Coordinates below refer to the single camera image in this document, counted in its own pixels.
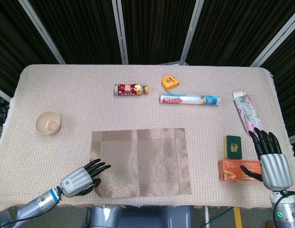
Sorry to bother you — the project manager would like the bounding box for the yellow tape measure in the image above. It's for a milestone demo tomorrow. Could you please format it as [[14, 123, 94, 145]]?
[[161, 75, 180, 91]]

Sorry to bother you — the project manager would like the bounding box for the metal table leg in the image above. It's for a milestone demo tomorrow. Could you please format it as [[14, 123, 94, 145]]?
[[203, 206, 210, 228]]

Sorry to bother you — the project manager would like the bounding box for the blue floor cable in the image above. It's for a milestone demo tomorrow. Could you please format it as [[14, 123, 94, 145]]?
[[209, 206, 234, 228]]

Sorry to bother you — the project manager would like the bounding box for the green yellow sponge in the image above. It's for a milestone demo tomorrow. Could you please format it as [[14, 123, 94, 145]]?
[[223, 135, 243, 160]]

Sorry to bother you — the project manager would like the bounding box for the orange cardboard box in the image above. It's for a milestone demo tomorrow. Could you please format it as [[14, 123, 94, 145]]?
[[218, 159, 264, 182]]

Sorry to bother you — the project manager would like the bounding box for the light brown bowl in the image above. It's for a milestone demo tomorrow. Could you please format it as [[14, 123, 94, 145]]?
[[35, 111, 61, 135]]

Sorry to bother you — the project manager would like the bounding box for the plastic food wrap roll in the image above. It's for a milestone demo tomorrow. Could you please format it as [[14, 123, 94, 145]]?
[[159, 94, 221, 106]]

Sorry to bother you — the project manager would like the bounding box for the black curtain panel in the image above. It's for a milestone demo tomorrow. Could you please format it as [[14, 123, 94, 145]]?
[[260, 30, 295, 137], [120, 0, 197, 65], [187, 0, 295, 67], [28, 0, 122, 65], [0, 0, 60, 98]]

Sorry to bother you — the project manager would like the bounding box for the Costa coffee bottle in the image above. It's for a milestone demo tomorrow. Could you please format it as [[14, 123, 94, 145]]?
[[113, 83, 149, 96]]

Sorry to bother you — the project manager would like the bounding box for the brown woven placemat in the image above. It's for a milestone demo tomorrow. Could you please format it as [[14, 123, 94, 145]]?
[[89, 128, 192, 197]]

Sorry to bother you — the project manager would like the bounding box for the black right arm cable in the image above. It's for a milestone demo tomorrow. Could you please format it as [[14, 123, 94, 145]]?
[[272, 190, 295, 228]]

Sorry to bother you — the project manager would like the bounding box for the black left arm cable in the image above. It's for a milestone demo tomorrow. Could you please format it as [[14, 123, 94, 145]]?
[[0, 189, 64, 228]]

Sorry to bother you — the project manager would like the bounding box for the black equipment with cables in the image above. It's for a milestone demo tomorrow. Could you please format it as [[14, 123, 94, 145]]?
[[0, 96, 10, 130]]

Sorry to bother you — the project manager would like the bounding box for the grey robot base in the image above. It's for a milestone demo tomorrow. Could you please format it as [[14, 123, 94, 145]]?
[[89, 205, 193, 228]]

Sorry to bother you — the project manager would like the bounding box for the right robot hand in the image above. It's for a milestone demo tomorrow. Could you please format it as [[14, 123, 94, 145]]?
[[240, 127, 294, 191]]

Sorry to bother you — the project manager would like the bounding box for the beige woven tablecloth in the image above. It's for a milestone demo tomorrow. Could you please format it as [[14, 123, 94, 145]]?
[[0, 64, 293, 211]]

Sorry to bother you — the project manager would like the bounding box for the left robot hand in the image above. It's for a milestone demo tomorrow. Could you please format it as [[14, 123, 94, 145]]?
[[56, 158, 112, 198]]

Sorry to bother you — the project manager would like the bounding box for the floral paper box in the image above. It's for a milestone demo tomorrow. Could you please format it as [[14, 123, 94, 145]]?
[[232, 90, 265, 136]]

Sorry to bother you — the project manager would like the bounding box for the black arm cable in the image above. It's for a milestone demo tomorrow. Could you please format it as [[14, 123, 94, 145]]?
[[272, 190, 295, 228], [0, 189, 64, 228]]

